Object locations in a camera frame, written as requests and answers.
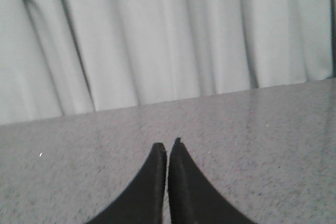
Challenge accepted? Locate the pale grey curtain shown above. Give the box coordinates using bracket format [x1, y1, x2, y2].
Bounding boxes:
[1, 0, 335, 124]

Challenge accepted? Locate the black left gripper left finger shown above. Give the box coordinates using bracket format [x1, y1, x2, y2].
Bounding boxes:
[88, 143, 167, 224]

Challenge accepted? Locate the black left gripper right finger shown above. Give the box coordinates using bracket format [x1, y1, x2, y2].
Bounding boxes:
[168, 137, 253, 223]

